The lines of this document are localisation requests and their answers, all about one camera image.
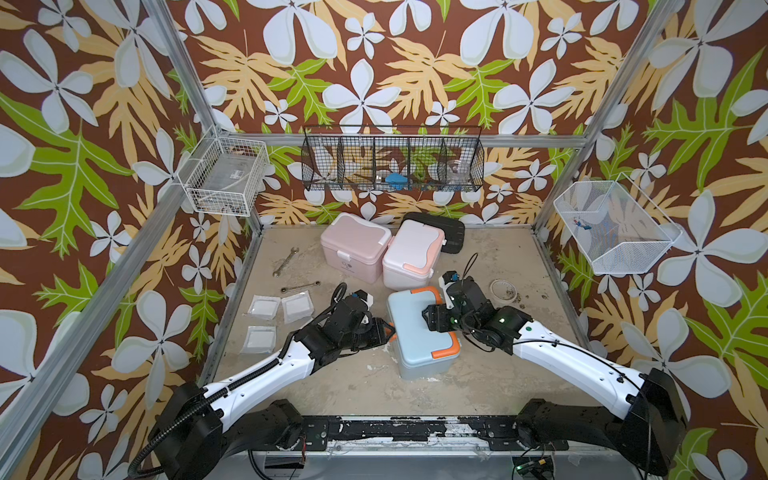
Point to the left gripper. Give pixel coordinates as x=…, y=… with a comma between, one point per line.
x=379, y=332

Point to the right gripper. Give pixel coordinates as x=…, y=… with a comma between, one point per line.
x=435, y=315

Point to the blue orange first aid kit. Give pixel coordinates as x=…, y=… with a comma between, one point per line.
x=421, y=353

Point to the white first aid kit box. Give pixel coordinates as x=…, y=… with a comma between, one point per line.
x=411, y=256

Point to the pink first aid kit box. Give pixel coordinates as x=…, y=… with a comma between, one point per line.
x=356, y=246

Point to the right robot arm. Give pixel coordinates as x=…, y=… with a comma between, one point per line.
x=639, y=415

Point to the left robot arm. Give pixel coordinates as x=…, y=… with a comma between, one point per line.
x=201, y=425

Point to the clear tape roll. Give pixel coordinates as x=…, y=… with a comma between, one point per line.
x=503, y=291

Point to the black plastic case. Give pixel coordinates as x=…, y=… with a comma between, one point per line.
x=454, y=230

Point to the small steel wrench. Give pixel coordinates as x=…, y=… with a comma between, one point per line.
x=300, y=287

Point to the large steel wrench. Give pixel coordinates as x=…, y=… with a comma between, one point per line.
x=278, y=271

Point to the blue object in basket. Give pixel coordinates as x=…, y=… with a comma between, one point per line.
x=396, y=182

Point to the white mesh basket right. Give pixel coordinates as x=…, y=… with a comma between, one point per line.
x=617, y=226

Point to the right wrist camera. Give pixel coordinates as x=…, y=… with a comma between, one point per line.
x=446, y=281

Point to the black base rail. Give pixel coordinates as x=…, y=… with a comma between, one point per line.
x=320, y=433

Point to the black wire basket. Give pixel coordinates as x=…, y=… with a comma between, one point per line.
x=433, y=158

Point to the white wire basket left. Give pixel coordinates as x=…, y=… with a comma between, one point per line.
x=222, y=175

